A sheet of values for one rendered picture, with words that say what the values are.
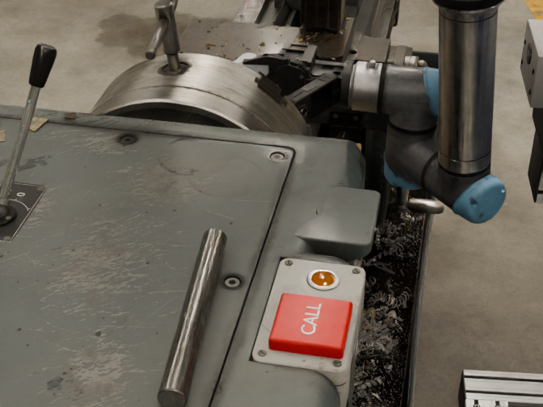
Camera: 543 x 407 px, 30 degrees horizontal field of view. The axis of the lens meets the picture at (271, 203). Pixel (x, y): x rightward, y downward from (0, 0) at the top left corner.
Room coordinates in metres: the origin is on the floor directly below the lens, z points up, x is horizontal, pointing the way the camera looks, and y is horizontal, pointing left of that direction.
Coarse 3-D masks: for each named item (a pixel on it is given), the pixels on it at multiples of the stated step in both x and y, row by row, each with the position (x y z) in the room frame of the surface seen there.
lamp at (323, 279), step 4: (316, 272) 0.69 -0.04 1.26; (320, 272) 0.69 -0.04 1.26; (324, 272) 0.69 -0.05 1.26; (328, 272) 0.69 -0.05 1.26; (312, 276) 0.68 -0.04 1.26; (316, 276) 0.68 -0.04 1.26; (320, 276) 0.68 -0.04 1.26; (324, 276) 0.68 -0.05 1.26; (328, 276) 0.68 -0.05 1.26; (332, 276) 0.68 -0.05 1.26; (312, 280) 0.68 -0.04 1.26; (316, 280) 0.68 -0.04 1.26; (320, 280) 0.67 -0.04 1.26; (324, 280) 0.67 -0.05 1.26; (328, 280) 0.67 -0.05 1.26; (332, 280) 0.68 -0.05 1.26; (316, 284) 0.67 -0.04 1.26; (320, 284) 0.67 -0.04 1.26; (324, 284) 0.67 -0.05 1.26; (328, 284) 0.67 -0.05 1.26
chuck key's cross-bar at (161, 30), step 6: (174, 0) 1.16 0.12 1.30; (174, 6) 1.14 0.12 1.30; (174, 12) 1.13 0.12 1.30; (162, 24) 1.08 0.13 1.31; (168, 24) 1.09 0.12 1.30; (156, 30) 1.07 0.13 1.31; (162, 30) 1.07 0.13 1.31; (156, 36) 1.05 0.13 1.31; (162, 36) 1.06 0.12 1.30; (150, 42) 1.04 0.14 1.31; (156, 42) 1.04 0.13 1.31; (150, 48) 1.02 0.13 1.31; (156, 48) 1.02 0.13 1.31; (150, 54) 1.01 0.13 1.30; (156, 54) 1.02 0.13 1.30
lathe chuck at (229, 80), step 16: (144, 64) 1.15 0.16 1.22; (160, 64) 1.13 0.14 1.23; (192, 64) 1.12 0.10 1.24; (208, 64) 1.12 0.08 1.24; (224, 64) 1.13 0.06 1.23; (128, 80) 1.11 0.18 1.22; (144, 80) 1.09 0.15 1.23; (160, 80) 1.08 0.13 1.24; (176, 80) 1.08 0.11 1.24; (192, 80) 1.08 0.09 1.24; (208, 80) 1.08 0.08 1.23; (224, 80) 1.09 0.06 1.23; (240, 80) 1.10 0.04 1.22; (256, 80) 1.12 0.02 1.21; (112, 96) 1.08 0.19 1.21; (224, 96) 1.05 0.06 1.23; (240, 96) 1.07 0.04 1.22; (256, 96) 1.08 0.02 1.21; (256, 112) 1.05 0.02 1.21; (272, 112) 1.07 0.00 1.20; (288, 112) 1.10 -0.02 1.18; (272, 128) 1.04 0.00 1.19; (288, 128) 1.07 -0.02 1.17; (304, 128) 1.11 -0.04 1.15
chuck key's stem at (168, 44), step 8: (168, 0) 1.12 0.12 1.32; (160, 8) 1.10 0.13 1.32; (168, 8) 1.10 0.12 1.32; (160, 16) 1.10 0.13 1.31; (168, 16) 1.10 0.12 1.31; (168, 32) 1.10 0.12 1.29; (176, 32) 1.11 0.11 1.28; (168, 40) 1.10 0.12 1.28; (176, 40) 1.10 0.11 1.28; (168, 48) 1.10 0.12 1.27; (176, 48) 1.10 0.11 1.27; (168, 56) 1.10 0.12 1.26; (176, 56) 1.11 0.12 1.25; (168, 64) 1.11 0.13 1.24; (176, 64) 1.10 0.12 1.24
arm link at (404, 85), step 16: (384, 64) 1.36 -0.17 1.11; (384, 80) 1.33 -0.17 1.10; (400, 80) 1.32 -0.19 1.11; (416, 80) 1.32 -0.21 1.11; (432, 80) 1.32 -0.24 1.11; (384, 96) 1.31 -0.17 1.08; (400, 96) 1.31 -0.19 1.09; (416, 96) 1.31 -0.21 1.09; (432, 96) 1.30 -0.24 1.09; (384, 112) 1.32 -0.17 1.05; (400, 112) 1.31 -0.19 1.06; (416, 112) 1.30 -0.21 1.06; (432, 112) 1.30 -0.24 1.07; (416, 128) 1.30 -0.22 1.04
